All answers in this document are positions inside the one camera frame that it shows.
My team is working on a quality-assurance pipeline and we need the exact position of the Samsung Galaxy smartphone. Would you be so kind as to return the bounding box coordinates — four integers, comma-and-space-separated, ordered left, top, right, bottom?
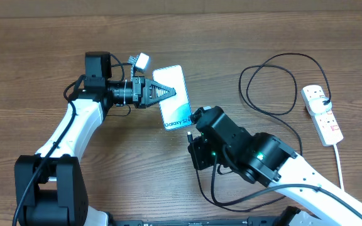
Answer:
153, 65, 192, 131

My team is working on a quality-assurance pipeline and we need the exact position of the black USB charging cable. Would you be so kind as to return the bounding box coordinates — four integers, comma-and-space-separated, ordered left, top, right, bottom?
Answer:
187, 52, 332, 213

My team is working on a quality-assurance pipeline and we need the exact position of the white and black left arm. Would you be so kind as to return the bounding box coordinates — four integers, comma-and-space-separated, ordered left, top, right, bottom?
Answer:
12, 51, 176, 225

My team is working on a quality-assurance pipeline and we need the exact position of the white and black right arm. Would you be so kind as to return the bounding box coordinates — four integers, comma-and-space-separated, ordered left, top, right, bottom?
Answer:
187, 106, 362, 225

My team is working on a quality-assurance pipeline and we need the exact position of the white USB charger plug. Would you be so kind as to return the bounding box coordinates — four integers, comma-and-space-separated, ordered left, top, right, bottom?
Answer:
307, 97, 332, 116

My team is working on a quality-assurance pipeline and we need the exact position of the white power extension strip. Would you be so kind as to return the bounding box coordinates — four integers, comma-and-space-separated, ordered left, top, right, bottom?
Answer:
300, 85, 344, 146

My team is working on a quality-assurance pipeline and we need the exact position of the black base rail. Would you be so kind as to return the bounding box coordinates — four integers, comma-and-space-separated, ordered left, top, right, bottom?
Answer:
109, 216, 280, 226

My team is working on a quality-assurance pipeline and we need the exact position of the white extension strip cord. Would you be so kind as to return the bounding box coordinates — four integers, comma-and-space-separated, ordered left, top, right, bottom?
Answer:
332, 143, 346, 192

